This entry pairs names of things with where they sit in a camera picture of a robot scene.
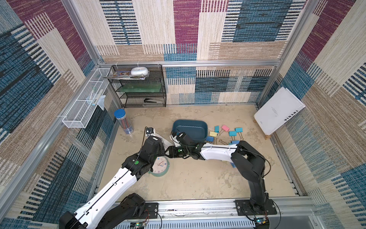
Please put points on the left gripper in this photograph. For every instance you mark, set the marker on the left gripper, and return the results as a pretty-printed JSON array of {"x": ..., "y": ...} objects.
[{"x": 161, "y": 150}]

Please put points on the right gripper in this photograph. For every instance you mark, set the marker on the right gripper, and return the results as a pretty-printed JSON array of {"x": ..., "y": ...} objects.
[{"x": 177, "y": 138}]

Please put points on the packaged ruler card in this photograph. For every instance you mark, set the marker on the packaged ruler card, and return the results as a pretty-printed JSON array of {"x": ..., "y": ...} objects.
[{"x": 166, "y": 143}]

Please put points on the teal plastic storage box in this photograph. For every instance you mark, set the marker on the teal plastic storage box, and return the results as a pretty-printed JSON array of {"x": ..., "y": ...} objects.
[{"x": 197, "y": 130}]

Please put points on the green round alarm clock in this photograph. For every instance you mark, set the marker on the green round alarm clock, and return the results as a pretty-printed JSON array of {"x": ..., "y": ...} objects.
[{"x": 160, "y": 166}]

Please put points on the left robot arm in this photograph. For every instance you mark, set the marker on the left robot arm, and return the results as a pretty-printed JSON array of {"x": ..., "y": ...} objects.
[{"x": 99, "y": 212}]

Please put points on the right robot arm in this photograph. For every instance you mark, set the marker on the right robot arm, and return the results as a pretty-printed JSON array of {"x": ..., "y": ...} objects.
[{"x": 248, "y": 161}]

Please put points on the yellow binder clip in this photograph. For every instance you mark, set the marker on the yellow binder clip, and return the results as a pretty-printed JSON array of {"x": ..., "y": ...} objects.
[{"x": 213, "y": 134}]

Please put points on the teal binder clip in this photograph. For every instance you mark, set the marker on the teal binder clip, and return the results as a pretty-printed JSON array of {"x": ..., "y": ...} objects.
[
  {"x": 217, "y": 129},
  {"x": 239, "y": 131},
  {"x": 232, "y": 134}
]

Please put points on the pink binder clip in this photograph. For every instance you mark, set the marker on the pink binder clip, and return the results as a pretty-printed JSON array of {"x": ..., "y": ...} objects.
[{"x": 224, "y": 128}]

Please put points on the blue-lid pencil tube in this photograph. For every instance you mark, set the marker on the blue-lid pencil tube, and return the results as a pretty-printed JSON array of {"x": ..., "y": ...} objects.
[{"x": 123, "y": 120}]

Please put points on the green tray on shelf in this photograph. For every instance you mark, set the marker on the green tray on shelf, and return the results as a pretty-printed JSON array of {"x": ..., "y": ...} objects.
[{"x": 141, "y": 88}]

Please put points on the magazines on shelf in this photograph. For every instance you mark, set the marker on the magazines on shelf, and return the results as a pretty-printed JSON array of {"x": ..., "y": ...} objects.
[{"x": 126, "y": 75}]

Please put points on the white oval device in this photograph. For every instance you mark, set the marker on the white oval device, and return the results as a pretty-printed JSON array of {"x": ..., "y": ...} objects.
[{"x": 138, "y": 71}]

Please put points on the white booklet on stand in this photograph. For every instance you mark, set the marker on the white booklet on stand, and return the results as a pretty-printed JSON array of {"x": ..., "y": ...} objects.
[{"x": 280, "y": 108}]

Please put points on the black wire shelf rack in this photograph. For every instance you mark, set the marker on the black wire shelf rack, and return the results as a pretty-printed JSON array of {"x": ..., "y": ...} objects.
[{"x": 130, "y": 100}]

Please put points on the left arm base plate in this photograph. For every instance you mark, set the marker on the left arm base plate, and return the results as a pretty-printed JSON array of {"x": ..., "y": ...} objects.
[{"x": 148, "y": 210}]

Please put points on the white wire wall basket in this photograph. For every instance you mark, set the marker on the white wire wall basket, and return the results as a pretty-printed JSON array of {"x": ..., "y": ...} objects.
[{"x": 83, "y": 104}]

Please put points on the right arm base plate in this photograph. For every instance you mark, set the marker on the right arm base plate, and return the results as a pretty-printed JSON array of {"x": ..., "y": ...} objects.
[{"x": 245, "y": 207}]

